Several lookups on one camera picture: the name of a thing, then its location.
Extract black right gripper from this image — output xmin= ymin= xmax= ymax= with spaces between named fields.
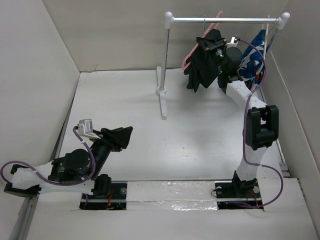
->
xmin=195 ymin=37 xmax=227 ymax=74

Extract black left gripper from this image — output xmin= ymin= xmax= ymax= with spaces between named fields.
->
xmin=90 ymin=126 xmax=133 ymax=181

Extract black denim trousers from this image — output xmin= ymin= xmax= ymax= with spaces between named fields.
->
xmin=183 ymin=29 xmax=223 ymax=93

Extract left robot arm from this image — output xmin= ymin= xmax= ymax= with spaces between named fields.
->
xmin=3 ymin=122 xmax=133 ymax=199

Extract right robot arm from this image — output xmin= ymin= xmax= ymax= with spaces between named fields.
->
xmin=196 ymin=37 xmax=279 ymax=199

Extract cream clothes hanger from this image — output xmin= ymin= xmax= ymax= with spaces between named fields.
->
xmin=254 ymin=23 xmax=270 ymax=76

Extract blue patterned garment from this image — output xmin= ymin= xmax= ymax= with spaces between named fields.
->
xmin=238 ymin=29 xmax=266 ymax=91

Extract white clothes rack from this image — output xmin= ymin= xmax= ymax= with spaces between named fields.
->
xmin=155 ymin=11 xmax=291 ymax=121

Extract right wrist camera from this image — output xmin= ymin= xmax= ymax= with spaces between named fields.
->
xmin=226 ymin=35 xmax=239 ymax=49

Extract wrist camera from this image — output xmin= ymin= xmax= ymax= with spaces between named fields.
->
xmin=226 ymin=35 xmax=239 ymax=49
xmin=77 ymin=119 xmax=100 ymax=139

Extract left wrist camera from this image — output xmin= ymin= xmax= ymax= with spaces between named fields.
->
xmin=77 ymin=119 xmax=100 ymax=139

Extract aluminium left rail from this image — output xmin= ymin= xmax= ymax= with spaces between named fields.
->
xmin=8 ymin=120 xmax=68 ymax=240

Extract aluminium side rail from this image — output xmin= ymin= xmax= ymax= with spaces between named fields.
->
xmin=259 ymin=86 xmax=292 ymax=180

